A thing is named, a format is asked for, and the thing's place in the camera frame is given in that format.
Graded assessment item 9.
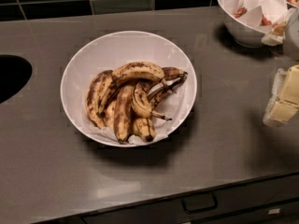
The dark right banana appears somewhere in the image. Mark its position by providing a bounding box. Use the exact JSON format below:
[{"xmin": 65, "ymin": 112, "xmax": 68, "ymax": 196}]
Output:
[{"xmin": 148, "ymin": 67, "xmax": 188, "ymax": 107}]

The left brown spotted banana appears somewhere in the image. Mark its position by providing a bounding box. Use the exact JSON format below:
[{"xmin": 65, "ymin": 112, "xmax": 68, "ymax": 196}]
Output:
[{"xmin": 85, "ymin": 70, "xmax": 112, "ymax": 129}]

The dark drawer with handle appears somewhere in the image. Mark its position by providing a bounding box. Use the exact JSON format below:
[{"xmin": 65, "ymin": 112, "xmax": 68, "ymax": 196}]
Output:
[{"xmin": 82, "ymin": 174, "xmax": 299, "ymax": 224}]

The brown spotted banana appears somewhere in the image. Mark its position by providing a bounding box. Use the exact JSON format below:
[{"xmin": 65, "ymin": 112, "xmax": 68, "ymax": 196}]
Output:
[
  {"xmin": 114, "ymin": 83, "xmax": 134, "ymax": 143},
  {"xmin": 85, "ymin": 70, "xmax": 112, "ymax": 129}
]

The white paper bowl liner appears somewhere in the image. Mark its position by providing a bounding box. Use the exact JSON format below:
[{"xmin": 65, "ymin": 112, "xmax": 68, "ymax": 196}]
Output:
[{"xmin": 79, "ymin": 84, "xmax": 192, "ymax": 147}]

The middle brown spotted banana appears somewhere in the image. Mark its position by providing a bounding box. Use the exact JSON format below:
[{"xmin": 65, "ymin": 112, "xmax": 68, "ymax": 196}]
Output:
[{"xmin": 114, "ymin": 83, "xmax": 134, "ymax": 143}]

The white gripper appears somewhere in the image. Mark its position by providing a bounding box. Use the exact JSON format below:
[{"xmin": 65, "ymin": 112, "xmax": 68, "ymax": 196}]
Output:
[{"xmin": 263, "ymin": 8, "xmax": 299, "ymax": 127}]

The small curved spotted banana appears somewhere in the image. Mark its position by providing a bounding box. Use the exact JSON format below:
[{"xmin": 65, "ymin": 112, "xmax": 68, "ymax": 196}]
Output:
[{"xmin": 132, "ymin": 80, "xmax": 170, "ymax": 121}]

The lower short spotted banana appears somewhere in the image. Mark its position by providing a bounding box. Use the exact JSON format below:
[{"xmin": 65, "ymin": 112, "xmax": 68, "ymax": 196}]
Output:
[{"xmin": 132, "ymin": 118, "xmax": 156, "ymax": 142}]

